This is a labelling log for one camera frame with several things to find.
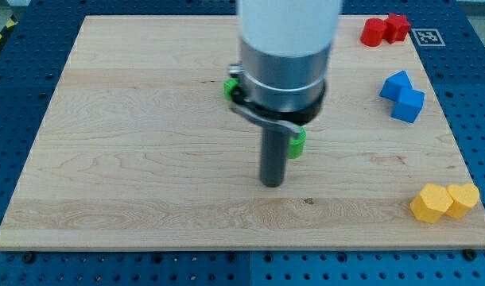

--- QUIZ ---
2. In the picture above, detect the green circle block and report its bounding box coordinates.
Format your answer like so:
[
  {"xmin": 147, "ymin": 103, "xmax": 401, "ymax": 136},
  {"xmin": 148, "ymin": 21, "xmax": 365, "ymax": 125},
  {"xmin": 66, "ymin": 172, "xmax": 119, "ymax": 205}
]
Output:
[{"xmin": 288, "ymin": 126, "xmax": 307, "ymax": 159}]

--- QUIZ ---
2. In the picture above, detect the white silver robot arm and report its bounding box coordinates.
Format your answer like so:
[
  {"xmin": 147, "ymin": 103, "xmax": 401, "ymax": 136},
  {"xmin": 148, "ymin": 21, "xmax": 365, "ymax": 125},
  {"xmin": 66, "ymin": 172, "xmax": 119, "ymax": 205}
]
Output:
[{"xmin": 229, "ymin": 0, "xmax": 343, "ymax": 137}]

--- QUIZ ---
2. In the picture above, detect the green star block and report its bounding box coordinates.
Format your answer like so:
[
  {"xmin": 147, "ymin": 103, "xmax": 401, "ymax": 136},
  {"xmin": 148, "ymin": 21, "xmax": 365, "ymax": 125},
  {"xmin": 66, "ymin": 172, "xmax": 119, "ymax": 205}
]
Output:
[{"xmin": 223, "ymin": 78, "xmax": 239, "ymax": 101}]

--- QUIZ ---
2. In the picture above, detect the red star block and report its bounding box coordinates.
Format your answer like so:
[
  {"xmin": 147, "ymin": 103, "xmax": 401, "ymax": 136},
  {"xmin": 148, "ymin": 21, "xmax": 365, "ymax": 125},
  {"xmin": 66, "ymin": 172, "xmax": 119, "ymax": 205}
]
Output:
[{"xmin": 385, "ymin": 13, "xmax": 411, "ymax": 44}]

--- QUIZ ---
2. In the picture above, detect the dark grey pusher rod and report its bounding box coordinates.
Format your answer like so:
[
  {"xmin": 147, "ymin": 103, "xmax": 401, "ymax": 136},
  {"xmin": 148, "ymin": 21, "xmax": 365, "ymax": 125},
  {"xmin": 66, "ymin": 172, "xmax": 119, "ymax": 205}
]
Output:
[{"xmin": 259, "ymin": 129, "xmax": 290, "ymax": 187}]

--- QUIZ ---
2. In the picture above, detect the light wooden board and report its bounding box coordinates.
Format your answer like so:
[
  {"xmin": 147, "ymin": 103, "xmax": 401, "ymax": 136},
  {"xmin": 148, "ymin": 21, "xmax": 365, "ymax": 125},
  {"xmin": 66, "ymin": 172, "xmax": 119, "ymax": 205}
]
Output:
[{"xmin": 0, "ymin": 15, "xmax": 485, "ymax": 252}]

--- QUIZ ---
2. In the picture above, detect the blue triangle block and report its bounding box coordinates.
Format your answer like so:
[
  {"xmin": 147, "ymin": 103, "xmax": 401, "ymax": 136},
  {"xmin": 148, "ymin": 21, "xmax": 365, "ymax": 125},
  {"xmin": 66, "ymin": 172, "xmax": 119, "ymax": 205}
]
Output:
[{"xmin": 379, "ymin": 70, "xmax": 413, "ymax": 102}]

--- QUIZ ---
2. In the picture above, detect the red cylinder block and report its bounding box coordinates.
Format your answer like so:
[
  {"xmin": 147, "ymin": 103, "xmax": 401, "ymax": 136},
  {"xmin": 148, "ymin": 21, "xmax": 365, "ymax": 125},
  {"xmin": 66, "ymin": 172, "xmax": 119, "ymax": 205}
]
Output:
[{"xmin": 360, "ymin": 17, "xmax": 386, "ymax": 47}]

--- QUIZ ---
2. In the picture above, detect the blue cube block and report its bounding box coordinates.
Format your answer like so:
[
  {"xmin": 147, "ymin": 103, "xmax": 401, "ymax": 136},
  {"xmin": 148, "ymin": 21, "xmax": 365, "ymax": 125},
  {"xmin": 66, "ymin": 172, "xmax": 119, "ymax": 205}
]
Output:
[{"xmin": 390, "ymin": 87, "xmax": 425, "ymax": 123}]

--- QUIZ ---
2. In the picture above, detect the yellow hexagon block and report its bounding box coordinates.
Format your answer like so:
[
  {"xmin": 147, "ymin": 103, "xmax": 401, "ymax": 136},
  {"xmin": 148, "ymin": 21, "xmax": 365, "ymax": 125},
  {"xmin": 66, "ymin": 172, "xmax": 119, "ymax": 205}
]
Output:
[{"xmin": 409, "ymin": 183, "xmax": 453, "ymax": 224}]

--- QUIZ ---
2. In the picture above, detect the white fiducial marker tag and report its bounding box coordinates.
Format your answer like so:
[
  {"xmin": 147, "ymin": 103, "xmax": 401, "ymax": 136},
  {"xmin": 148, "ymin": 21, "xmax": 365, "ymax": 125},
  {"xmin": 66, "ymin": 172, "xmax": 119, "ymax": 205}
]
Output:
[{"xmin": 411, "ymin": 28, "xmax": 445, "ymax": 47}]

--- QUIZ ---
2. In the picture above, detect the yellow heart block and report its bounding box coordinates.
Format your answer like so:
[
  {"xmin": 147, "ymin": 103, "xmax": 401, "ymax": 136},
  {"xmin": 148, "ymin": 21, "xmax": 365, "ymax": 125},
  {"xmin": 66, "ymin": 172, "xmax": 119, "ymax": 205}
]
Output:
[{"xmin": 446, "ymin": 184, "xmax": 480, "ymax": 219}]

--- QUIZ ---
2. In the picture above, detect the yellow black hazard tape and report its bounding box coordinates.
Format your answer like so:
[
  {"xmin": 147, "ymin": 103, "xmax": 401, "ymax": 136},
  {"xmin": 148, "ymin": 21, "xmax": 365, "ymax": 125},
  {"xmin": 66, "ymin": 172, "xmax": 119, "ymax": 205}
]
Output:
[{"xmin": 0, "ymin": 14, "xmax": 18, "ymax": 52}]

